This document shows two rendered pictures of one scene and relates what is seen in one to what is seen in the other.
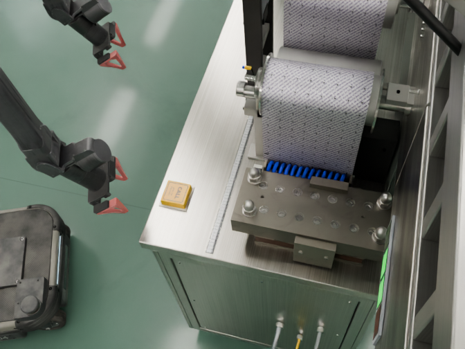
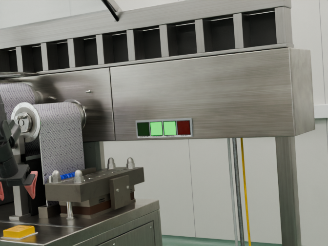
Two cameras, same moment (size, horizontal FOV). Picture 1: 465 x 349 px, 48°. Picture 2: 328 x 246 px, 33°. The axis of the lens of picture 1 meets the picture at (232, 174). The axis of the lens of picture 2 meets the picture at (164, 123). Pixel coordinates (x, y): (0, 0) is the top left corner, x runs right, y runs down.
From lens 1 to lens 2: 199 cm
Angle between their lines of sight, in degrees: 82
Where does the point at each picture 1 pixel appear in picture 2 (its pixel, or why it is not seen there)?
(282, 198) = not seen: hidden behind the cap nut
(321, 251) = (124, 180)
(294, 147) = (57, 158)
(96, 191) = (17, 172)
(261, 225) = (93, 180)
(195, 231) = (59, 230)
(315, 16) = (7, 105)
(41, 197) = not seen: outside the picture
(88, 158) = (13, 128)
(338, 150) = (75, 150)
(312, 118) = (61, 124)
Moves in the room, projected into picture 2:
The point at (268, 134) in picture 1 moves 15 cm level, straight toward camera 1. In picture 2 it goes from (44, 151) to (81, 150)
